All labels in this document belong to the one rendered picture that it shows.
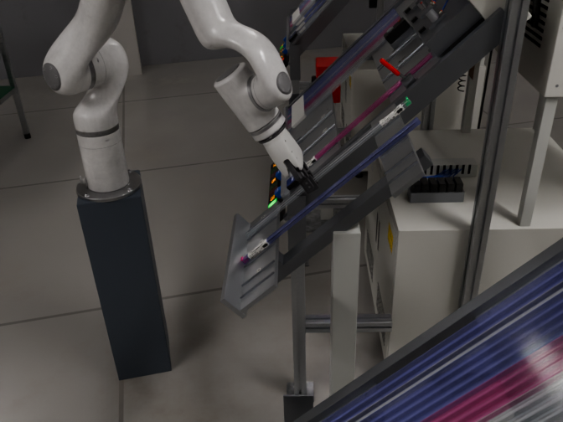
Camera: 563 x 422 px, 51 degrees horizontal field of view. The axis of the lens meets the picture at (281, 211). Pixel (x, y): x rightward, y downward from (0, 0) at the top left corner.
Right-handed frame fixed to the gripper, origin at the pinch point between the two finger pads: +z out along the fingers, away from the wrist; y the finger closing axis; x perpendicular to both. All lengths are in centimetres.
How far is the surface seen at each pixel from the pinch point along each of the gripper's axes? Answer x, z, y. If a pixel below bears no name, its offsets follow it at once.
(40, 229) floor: -156, 5, -118
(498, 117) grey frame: 44.4, 16.5, -12.9
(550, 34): 64, 8, -20
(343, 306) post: -7.4, 26.0, 13.9
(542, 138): 52, 31, -18
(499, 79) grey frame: 48, 8, -13
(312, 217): -43, 75, -124
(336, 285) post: -5.5, 19.8, 13.9
